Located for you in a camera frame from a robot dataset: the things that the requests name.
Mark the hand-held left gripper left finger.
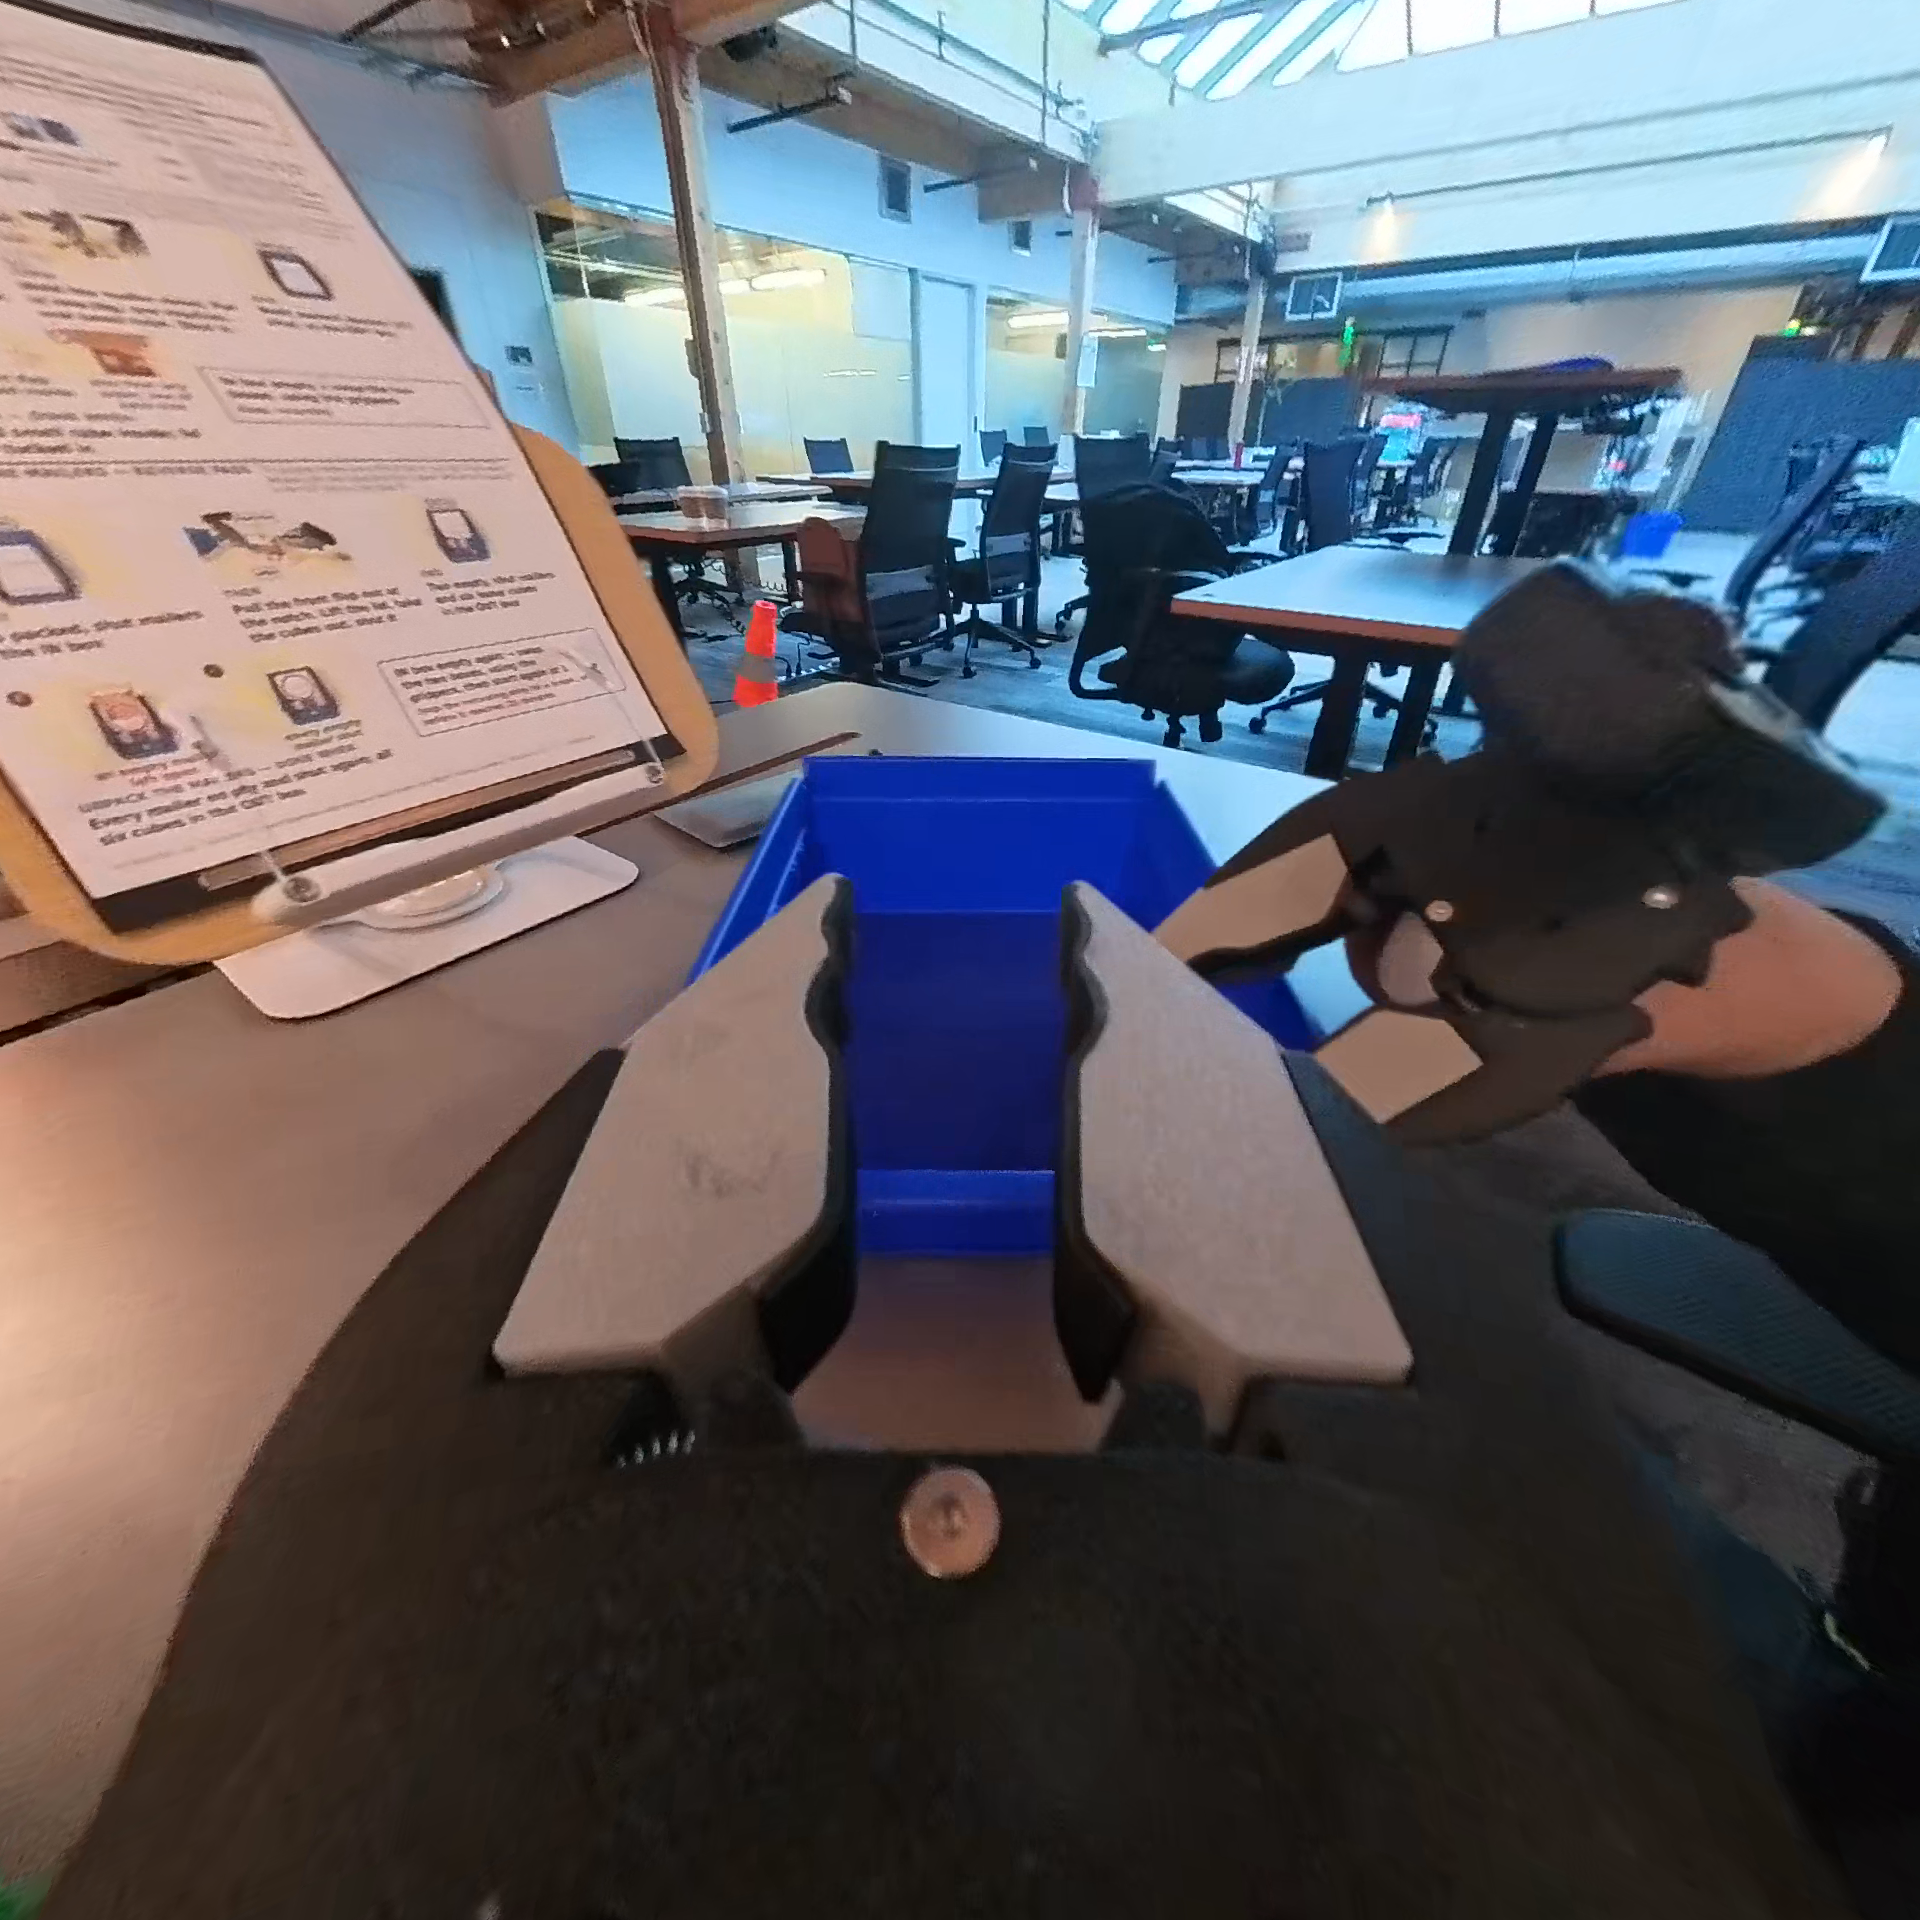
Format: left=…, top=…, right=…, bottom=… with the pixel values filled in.
left=492, top=874, right=865, bottom=1395

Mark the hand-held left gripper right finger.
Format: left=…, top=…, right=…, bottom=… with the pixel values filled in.
left=1055, top=881, right=1418, bottom=1409

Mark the blue plastic bin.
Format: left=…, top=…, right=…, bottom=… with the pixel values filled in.
left=689, top=755, right=1326, bottom=1260

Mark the person's right forearm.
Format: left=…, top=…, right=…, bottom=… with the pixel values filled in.
left=1569, top=915, right=1920, bottom=1361

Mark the person's right hand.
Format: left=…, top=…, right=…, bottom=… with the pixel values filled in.
left=1353, top=886, right=1882, bottom=1080

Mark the wooden office desk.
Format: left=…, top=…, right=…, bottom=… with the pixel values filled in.
left=615, top=496, right=873, bottom=601
left=1170, top=547, right=1569, bottom=783
left=1358, top=363, right=1686, bottom=561

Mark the dark acoustic partition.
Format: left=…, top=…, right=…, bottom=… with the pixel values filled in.
left=1681, top=334, right=1920, bottom=543

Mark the grey laptop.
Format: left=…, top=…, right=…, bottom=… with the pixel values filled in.
left=651, top=729, right=865, bottom=854

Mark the group of black office chairs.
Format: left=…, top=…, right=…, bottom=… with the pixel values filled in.
left=593, top=428, right=1920, bottom=753

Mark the dark swivel chair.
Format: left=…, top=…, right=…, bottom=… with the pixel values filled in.
left=1552, top=1207, right=1920, bottom=1480

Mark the printed instruction sheet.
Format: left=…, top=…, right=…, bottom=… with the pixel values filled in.
left=0, top=19, right=672, bottom=903

